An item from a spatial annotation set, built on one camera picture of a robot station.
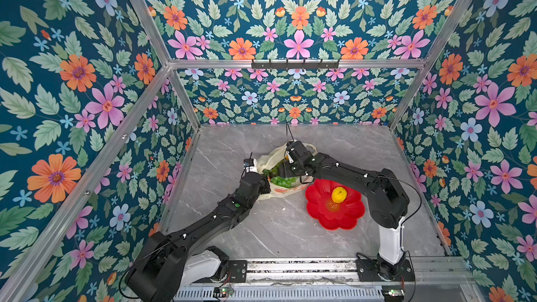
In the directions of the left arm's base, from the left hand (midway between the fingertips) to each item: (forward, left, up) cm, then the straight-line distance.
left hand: (269, 170), depth 83 cm
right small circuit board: (-43, -42, -16) cm, 62 cm away
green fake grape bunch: (0, -6, -10) cm, 12 cm away
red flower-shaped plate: (-13, -26, -18) cm, 34 cm away
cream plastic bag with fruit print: (+6, -1, 0) cm, 6 cm away
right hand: (+5, -7, -6) cm, 11 cm away
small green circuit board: (-38, +16, -15) cm, 44 cm away
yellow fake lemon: (-8, -29, -9) cm, 31 cm away
